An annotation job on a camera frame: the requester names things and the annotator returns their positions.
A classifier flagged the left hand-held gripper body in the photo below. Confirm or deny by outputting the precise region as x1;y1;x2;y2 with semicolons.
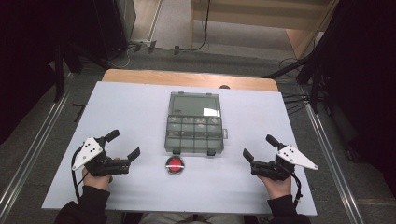
71;136;132;178

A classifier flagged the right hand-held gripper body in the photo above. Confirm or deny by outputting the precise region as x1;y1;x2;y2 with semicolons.
250;143;319;182

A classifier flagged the person's left hand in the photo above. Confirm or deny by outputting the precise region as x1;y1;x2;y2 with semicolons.
81;167;114;191

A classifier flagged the person's right hand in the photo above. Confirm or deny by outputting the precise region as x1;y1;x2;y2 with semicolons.
257;174;293;201

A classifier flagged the black hex key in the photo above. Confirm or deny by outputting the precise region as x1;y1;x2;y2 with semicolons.
72;103;87;123

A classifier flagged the red round button object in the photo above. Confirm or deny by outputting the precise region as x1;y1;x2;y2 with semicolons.
164;155;186;176

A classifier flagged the clear plastic compartment box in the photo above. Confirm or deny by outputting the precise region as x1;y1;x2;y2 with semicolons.
163;91;230;156

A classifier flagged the black tripod stand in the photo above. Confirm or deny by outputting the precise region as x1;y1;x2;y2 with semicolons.
262;50;321;115

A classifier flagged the black metal stand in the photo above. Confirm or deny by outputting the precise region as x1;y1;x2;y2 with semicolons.
53;43;67;104

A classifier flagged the wooden table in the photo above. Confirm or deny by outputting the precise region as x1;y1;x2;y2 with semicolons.
101;68;279;93

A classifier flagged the black curtain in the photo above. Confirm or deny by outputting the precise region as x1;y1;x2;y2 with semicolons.
0;0;120;146
311;0;396;190

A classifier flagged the light wooden furniture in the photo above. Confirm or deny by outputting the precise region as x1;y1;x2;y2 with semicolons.
189;0;340;60

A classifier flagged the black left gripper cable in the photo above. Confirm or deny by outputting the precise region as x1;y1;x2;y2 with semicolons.
70;146;89;203

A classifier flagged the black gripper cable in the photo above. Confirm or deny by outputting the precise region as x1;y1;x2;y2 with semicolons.
70;146;89;203
290;172;304;207

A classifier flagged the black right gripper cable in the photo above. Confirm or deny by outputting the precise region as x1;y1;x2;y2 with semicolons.
290;172;304;207

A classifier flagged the bundle of black cables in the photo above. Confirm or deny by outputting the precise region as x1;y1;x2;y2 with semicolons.
278;57;313;116

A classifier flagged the aluminium floor rail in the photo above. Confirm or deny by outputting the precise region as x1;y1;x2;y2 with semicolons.
0;89;71;217
304;102;366;224

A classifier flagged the white floor cable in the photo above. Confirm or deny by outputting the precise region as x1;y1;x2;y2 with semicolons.
106;46;133;70

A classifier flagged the black floor cable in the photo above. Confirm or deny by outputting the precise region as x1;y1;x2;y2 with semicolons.
173;0;212;56

